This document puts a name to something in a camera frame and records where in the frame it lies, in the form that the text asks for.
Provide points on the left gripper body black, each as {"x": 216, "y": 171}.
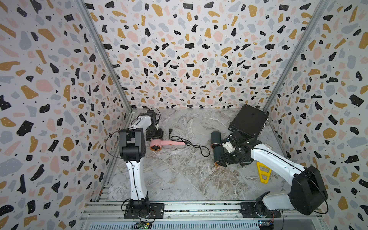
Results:
{"x": 153, "y": 133}

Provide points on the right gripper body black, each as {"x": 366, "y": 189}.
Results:
{"x": 233, "y": 157}

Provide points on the pink hair dryer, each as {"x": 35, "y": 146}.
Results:
{"x": 157, "y": 144}

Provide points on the green hair dryer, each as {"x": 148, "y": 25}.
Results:
{"x": 215, "y": 139}
{"x": 219, "y": 156}

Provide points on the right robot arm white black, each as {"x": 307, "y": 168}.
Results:
{"x": 307, "y": 191}

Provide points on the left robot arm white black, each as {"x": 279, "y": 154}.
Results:
{"x": 132, "y": 150}

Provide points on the yellow triangular plastic piece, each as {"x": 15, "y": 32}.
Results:
{"x": 264, "y": 173}

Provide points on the black case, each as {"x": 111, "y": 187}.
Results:
{"x": 250, "y": 121}

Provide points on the green circuit board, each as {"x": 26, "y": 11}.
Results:
{"x": 142, "y": 226}

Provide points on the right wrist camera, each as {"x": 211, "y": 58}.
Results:
{"x": 227, "y": 145}

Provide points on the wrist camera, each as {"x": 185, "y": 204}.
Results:
{"x": 227, "y": 145}
{"x": 155, "y": 115}

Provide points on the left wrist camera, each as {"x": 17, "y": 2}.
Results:
{"x": 155, "y": 115}

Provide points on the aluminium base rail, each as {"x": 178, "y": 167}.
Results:
{"x": 198, "y": 215}

